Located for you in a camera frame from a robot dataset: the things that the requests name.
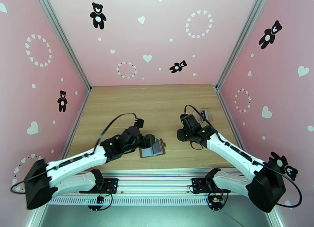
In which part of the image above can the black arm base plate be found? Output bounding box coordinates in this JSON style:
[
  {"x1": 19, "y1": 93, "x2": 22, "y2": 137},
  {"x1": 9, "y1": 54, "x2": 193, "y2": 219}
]
[
  {"x1": 191, "y1": 177, "x2": 232, "y2": 194},
  {"x1": 79, "y1": 178, "x2": 119, "y2": 194}
]

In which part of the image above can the black bear wall sticker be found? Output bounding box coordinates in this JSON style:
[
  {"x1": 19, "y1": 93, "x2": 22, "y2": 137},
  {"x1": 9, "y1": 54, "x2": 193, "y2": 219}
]
[
  {"x1": 258, "y1": 20, "x2": 283, "y2": 50},
  {"x1": 169, "y1": 60, "x2": 188, "y2": 74},
  {"x1": 270, "y1": 151, "x2": 299, "y2": 182},
  {"x1": 89, "y1": 2, "x2": 107, "y2": 30},
  {"x1": 57, "y1": 90, "x2": 68, "y2": 113}
]

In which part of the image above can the grey metal shelf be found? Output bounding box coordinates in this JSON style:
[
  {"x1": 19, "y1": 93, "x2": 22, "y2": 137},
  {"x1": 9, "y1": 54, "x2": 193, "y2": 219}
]
[{"x1": 37, "y1": 204, "x2": 273, "y2": 227}]

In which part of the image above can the aluminium table side rail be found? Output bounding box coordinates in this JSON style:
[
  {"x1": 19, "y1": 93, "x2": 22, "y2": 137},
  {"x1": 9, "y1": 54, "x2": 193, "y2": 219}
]
[
  {"x1": 53, "y1": 90, "x2": 91, "y2": 178},
  {"x1": 215, "y1": 87, "x2": 257, "y2": 175}
]

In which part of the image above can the perforated metal strip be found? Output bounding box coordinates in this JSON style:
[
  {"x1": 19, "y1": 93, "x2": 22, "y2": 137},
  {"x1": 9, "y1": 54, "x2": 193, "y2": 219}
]
[{"x1": 46, "y1": 196, "x2": 210, "y2": 207}]

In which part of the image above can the clear plastic card box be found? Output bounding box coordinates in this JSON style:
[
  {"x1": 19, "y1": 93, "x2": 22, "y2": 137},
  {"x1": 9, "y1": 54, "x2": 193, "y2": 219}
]
[{"x1": 193, "y1": 108, "x2": 213, "y2": 123}]

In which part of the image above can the aluminium rail base frame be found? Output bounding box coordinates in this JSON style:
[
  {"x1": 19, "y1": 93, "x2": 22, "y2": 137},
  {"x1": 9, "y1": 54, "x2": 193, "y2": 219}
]
[{"x1": 39, "y1": 169, "x2": 272, "y2": 198}]

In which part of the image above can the brown leather card holder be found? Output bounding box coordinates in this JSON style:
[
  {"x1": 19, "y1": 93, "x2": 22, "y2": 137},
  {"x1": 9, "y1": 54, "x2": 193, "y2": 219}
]
[{"x1": 139, "y1": 138, "x2": 168, "y2": 159}]

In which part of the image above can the aluminium frame post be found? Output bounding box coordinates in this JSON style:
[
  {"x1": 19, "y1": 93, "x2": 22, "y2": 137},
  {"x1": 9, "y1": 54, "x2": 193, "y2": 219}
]
[
  {"x1": 215, "y1": 0, "x2": 272, "y2": 91},
  {"x1": 33, "y1": 0, "x2": 93, "y2": 92}
]

